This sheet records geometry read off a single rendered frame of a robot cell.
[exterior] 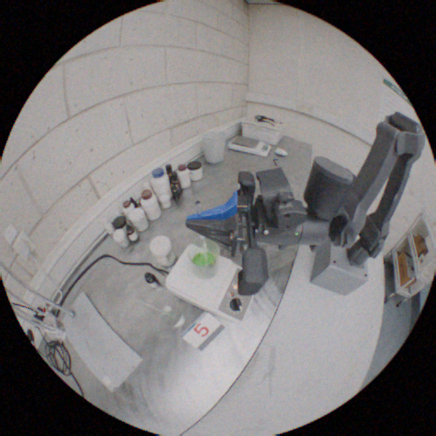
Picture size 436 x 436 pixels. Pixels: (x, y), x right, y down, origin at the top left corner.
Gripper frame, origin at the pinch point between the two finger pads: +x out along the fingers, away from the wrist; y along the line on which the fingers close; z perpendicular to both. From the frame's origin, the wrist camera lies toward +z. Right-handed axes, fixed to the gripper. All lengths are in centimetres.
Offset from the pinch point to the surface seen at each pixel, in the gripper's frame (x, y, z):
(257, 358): -11.6, 21.1, -25.6
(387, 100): -139, -92, 54
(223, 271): -2.1, -0.3, -16.9
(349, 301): -44, 10, -26
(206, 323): 1.2, 11.4, -23.0
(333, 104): -91, -116, 20
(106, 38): 37, -36, 48
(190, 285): 4.8, 3.6, -16.8
